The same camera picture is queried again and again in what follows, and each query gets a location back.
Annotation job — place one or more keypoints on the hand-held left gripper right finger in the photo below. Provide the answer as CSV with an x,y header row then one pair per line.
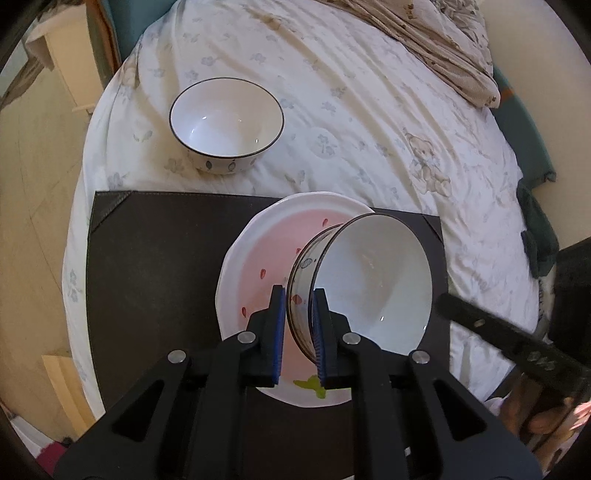
x,y
319,341

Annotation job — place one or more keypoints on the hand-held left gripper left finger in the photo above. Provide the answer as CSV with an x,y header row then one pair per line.
x,y
277,332

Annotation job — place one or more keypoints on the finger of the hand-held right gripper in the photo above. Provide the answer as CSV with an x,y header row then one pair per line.
x,y
489,330

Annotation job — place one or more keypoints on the pink strawberry plate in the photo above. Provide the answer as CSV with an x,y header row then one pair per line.
x,y
258,249

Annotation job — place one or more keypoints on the white fish-print bowl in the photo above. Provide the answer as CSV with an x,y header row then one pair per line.
x,y
378,277
226,124

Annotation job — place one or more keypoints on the person's right hand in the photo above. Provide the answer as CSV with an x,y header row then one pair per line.
x,y
549,422

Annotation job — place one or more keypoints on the dark green cloth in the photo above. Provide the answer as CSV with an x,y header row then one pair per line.
x,y
538,230

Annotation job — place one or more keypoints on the black leather mat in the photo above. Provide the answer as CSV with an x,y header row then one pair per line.
x,y
152,277

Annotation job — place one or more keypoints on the white bear-print quilt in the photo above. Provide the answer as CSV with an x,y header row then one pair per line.
x,y
346,115

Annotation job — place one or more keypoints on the pink item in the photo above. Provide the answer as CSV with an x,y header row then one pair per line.
x,y
51,454

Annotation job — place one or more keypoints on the beige patterned blanket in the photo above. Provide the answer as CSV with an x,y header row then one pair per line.
x,y
438,46

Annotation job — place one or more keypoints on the white bedside table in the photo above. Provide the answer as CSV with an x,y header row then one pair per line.
x,y
64,64

